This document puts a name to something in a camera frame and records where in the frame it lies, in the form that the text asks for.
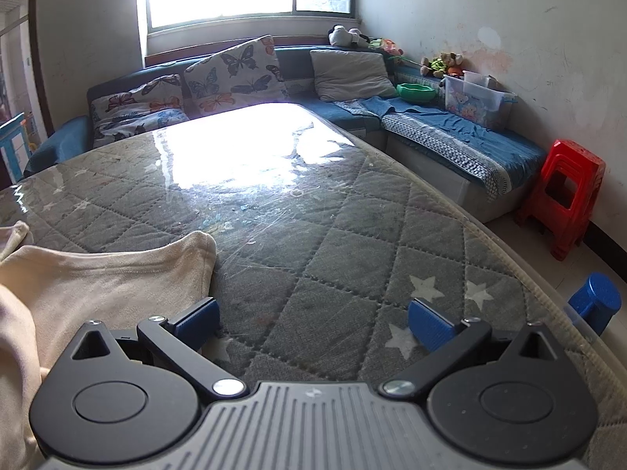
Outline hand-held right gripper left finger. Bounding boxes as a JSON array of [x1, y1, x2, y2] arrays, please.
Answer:
[[71, 298, 247, 398]]

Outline upright butterfly print pillow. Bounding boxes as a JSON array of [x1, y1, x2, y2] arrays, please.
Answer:
[[183, 34, 290, 118]]

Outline blue corner sofa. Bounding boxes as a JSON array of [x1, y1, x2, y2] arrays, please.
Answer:
[[24, 44, 548, 223]]

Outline blue blanket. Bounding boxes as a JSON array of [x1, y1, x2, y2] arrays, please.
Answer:
[[362, 95, 547, 187]]

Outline red plastic stool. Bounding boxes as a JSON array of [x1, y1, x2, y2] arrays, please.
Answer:
[[514, 139, 607, 261]]

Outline flat butterfly print pillow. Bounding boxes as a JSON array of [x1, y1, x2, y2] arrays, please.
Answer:
[[89, 74, 191, 148]]

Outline green bowl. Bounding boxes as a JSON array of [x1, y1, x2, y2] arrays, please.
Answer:
[[396, 83, 437, 105]]

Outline patterned sofa mat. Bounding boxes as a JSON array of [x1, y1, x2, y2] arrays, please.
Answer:
[[382, 112, 510, 201]]

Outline cream garment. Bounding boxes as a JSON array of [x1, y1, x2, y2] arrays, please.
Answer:
[[0, 220, 219, 470]]

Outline grey pillow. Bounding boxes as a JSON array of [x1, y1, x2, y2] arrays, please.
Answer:
[[310, 50, 399, 103]]

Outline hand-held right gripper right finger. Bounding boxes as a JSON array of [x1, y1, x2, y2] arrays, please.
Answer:
[[379, 298, 559, 397]]

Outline blue plastic stool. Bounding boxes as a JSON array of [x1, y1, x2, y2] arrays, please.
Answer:
[[568, 273, 623, 338]]

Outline pink green toy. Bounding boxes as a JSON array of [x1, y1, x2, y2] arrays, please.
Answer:
[[370, 38, 405, 57]]

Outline panda plush toy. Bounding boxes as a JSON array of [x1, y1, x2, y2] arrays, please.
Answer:
[[327, 24, 370, 50]]

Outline brown plush toys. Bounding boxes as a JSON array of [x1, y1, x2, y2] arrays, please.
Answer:
[[420, 52, 465, 78]]

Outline dark wooden door frame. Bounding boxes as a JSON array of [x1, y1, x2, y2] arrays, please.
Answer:
[[27, 0, 56, 133]]

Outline light blue small furniture piece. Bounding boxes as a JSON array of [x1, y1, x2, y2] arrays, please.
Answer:
[[0, 112, 27, 189]]

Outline clear plastic storage box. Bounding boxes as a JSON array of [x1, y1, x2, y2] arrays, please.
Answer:
[[443, 71, 517, 130]]

